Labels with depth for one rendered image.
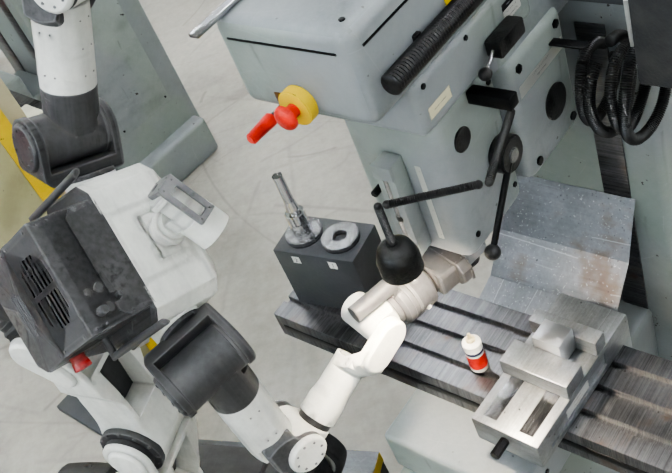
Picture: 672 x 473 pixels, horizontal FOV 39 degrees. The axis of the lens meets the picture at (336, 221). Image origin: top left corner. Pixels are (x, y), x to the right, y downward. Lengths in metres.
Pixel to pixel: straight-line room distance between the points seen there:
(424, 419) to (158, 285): 0.80
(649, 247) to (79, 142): 1.24
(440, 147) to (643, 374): 0.72
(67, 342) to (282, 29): 0.58
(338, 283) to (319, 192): 1.92
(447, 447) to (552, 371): 0.31
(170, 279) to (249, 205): 2.65
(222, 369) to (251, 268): 2.35
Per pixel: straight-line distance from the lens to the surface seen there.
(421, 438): 2.06
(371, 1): 1.27
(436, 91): 1.41
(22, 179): 3.16
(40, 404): 3.91
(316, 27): 1.25
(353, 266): 2.08
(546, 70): 1.69
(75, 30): 1.49
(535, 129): 1.69
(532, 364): 1.87
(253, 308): 3.70
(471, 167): 1.57
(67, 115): 1.55
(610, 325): 1.96
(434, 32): 1.32
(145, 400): 2.01
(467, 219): 1.60
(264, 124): 1.45
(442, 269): 1.75
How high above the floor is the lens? 2.49
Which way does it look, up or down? 40 degrees down
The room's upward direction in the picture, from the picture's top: 24 degrees counter-clockwise
